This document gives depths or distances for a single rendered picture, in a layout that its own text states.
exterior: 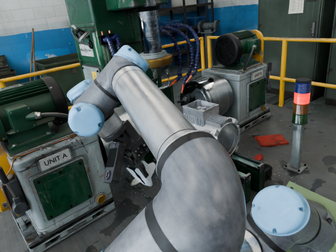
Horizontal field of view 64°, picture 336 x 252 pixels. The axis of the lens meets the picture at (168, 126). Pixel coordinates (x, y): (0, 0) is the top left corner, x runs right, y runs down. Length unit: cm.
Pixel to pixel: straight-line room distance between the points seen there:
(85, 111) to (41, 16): 582
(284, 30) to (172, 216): 437
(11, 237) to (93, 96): 81
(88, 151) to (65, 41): 552
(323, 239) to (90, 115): 64
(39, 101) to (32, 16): 537
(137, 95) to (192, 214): 25
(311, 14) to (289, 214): 386
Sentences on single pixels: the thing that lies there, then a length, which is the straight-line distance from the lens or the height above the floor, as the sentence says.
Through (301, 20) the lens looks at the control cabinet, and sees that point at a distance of 445.
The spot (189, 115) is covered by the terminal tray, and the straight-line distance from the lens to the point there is 117.
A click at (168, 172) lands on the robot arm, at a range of 33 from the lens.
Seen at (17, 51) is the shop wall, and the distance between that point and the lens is 629.
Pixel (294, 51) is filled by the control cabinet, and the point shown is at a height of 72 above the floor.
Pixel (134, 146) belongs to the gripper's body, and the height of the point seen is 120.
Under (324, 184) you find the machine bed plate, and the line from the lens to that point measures 132.
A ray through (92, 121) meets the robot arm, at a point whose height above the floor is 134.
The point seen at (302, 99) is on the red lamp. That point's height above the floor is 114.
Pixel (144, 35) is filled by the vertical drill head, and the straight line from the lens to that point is 129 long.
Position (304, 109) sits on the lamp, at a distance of 125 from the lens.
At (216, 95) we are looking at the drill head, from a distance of 146.
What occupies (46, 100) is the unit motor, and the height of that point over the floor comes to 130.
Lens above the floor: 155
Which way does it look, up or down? 24 degrees down
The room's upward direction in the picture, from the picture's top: 7 degrees counter-clockwise
